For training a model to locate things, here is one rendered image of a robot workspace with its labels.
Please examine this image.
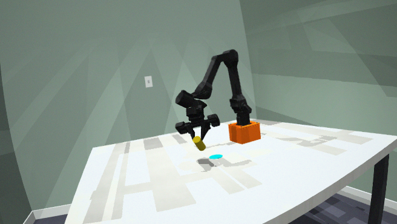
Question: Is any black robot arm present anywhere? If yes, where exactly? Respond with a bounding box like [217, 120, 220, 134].
[175, 50, 252, 127]

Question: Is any yellow cylinder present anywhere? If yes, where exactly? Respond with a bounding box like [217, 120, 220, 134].
[193, 136, 206, 151]

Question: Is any cyan circle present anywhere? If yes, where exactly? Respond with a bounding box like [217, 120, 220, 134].
[209, 154, 223, 159]

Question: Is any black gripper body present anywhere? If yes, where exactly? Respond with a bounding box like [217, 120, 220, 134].
[175, 113, 220, 134]

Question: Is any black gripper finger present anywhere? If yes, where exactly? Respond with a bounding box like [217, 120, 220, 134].
[200, 121, 211, 141]
[184, 125, 195, 141]

